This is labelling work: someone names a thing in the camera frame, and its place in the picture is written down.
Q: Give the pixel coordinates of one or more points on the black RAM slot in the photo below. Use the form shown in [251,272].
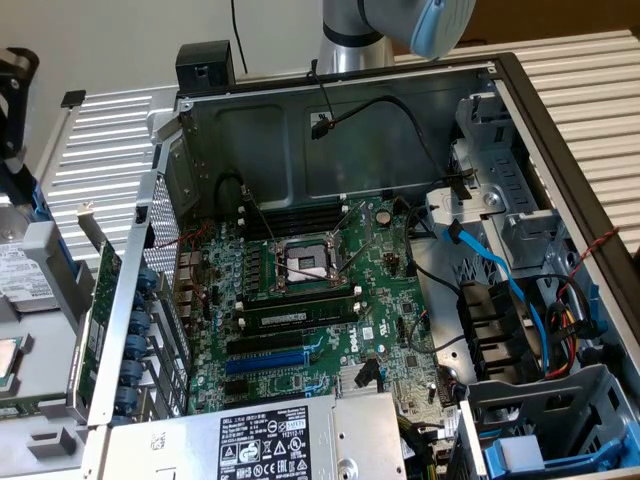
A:
[295,226]
[295,212]
[300,300]

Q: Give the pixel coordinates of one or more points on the blue disk caddy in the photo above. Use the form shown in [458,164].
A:
[495,457]

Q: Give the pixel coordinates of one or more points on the green RAM stick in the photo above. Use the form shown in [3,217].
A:
[30,407]

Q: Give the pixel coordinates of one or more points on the silver metal bracket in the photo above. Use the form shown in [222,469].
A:
[442,210]

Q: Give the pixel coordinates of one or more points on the short black expansion slot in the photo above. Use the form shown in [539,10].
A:
[242,387]

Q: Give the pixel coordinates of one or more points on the open grey PC case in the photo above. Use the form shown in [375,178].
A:
[350,150]

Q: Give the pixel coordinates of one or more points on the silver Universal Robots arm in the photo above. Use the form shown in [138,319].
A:
[350,50]

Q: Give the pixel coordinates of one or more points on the silver hard disk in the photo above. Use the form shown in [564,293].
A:
[15,270]

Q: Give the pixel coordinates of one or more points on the green GPU with black shroud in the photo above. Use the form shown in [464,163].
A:
[100,310]

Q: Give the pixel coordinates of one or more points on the grey plastic parts rack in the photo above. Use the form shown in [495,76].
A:
[50,350]

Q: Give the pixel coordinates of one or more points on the small black table bracket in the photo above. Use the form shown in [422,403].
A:
[73,98]

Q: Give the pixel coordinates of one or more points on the silver chipset heat sink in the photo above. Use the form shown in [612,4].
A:
[345,385]

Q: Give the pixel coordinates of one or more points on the blue hard disk bracket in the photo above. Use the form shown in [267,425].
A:
[40,205]

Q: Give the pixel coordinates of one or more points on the blue plastic latch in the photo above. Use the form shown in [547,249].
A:
[595,310]

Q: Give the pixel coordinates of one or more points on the black flat power connector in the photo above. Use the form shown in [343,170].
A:
[459,189]

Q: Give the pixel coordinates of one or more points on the metal CPU socket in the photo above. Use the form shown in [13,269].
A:
[305,265]

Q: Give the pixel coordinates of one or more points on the silver power supply unit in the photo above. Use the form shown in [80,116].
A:
[190,440]

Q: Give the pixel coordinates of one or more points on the long black expansion slot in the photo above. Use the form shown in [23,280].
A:
[265,344]

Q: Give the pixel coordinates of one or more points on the metal socket cover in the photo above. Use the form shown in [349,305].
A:
[337,247]

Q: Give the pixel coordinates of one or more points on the silver CPU chip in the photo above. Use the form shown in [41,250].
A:
[10,362]

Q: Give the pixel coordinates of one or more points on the round coin battery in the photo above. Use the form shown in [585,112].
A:
[383,216]

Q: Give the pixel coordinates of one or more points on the black block fixture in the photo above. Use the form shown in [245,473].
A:
[205,65]

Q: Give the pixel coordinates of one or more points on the blue card retention latch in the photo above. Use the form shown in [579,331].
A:
[135,346]

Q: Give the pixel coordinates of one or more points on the green Dell motherboard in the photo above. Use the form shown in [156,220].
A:
[385,300]

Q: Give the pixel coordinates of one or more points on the silver corner clamp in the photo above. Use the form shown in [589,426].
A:
[160,125]

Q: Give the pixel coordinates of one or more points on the grey plastic disk bay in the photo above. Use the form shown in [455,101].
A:
[525,395]

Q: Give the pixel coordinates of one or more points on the grey metal disk bay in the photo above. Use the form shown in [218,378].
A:
[505,170]

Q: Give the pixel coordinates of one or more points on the pale grey square pad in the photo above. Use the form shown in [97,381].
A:
[520,452]

